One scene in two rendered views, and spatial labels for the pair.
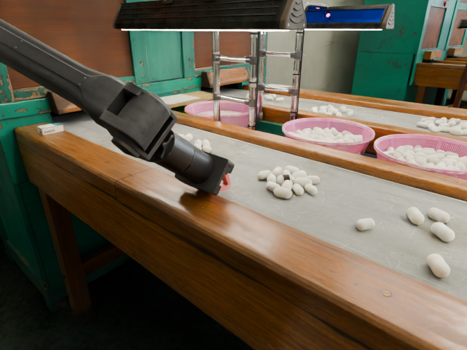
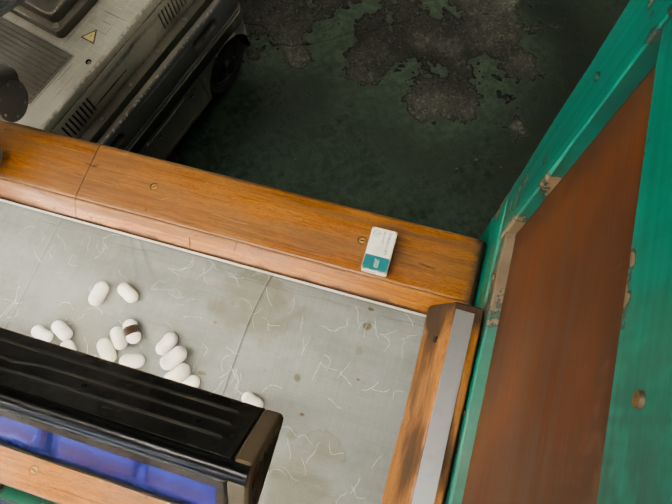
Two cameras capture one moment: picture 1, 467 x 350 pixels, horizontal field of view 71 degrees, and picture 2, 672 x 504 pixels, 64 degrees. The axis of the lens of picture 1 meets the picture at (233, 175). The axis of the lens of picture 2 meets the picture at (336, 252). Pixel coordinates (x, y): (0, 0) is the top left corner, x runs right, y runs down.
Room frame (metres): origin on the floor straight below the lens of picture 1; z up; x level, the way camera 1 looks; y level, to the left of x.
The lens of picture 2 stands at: (1.12, 0.42, 1.47)
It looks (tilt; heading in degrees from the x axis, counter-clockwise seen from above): 72 degrees down; 163
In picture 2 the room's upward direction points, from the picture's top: 9 degrees counter-clockwise
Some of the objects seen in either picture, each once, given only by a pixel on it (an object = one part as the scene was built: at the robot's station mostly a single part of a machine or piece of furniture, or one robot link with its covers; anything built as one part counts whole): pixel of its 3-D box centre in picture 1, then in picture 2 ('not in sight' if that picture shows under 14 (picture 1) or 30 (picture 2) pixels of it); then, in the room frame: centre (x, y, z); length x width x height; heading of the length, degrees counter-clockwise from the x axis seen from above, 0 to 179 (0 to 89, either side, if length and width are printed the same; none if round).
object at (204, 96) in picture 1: (182, 99); not in sight; (1.38, 0.22, 0.77); 0.33 x 0.15 x 0.01; 139
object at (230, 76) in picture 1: (227, 76); not in sight; (1.67, 0.03, 0.83); 0.30 x 0.06 x 0.07; 139
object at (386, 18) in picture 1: (304, 18); not in sight; (1.33, -0.26, 1.08); 0.62 x 0.08 x 0.07; 49
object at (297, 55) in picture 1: (290, 71); not in sight; (1.27, -0.21, 0.90); 0.20 x 0.19 x 0.45; 49
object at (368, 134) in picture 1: (325, 144); not in sight; (0.94, -0.28, 0.72); 0.27 x 0.27 x 0.10
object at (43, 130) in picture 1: (50, 128); (379, 251); (0.93, 0.54, 0.78); 0.06 x 0.04 x 0.02; 139
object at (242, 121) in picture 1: (219, 119); not in sight; (1.23, 0.05, 0.72); 0.27 x 0.27 x 0.10
